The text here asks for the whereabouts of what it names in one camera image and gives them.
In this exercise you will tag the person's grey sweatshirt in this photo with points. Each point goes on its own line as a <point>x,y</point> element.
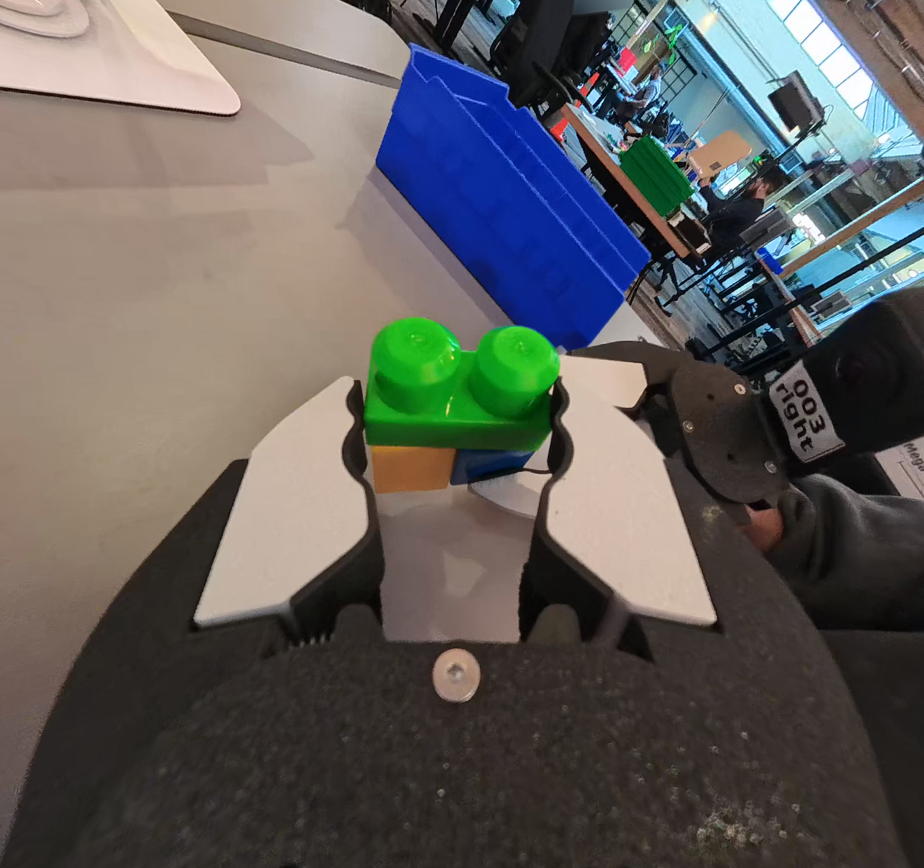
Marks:
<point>881,738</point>

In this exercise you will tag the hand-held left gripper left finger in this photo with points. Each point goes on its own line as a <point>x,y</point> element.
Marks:
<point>289,521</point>

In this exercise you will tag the blue one-stud toy block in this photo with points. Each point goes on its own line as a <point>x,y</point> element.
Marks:
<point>483,465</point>

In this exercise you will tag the blue plastic bin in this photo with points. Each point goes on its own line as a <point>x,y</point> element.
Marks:
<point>491,196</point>

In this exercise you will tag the orange traffic cone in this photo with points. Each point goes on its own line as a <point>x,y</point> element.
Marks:
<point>561,128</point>

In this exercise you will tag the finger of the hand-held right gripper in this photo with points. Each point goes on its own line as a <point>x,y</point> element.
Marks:
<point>606,377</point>
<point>509,496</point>

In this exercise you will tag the green stacked bins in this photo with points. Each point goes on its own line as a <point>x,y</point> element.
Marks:
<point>653,175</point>

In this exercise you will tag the green two-stud toy block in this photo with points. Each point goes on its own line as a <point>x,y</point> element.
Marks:
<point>447,420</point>

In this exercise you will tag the yellow one-stud toy block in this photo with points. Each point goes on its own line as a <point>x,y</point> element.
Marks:
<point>411,469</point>

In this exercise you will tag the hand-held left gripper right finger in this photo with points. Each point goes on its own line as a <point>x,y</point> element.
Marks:
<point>621,521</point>

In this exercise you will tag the grey desk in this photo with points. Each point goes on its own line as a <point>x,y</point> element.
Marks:
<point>180,268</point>

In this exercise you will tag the black office chair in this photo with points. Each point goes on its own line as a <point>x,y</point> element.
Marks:
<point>534,16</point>

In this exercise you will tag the person's right hand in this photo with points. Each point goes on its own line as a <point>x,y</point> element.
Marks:
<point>764,528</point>

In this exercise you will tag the black white marker sign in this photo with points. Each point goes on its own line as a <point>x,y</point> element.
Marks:
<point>906,467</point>

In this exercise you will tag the white tablet stand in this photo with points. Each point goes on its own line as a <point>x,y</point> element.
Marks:
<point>130,52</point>

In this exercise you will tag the person's right forearm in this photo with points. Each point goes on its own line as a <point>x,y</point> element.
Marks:
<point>852,550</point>

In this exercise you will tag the wooden edged table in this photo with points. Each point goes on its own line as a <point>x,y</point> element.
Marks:
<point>613,167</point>

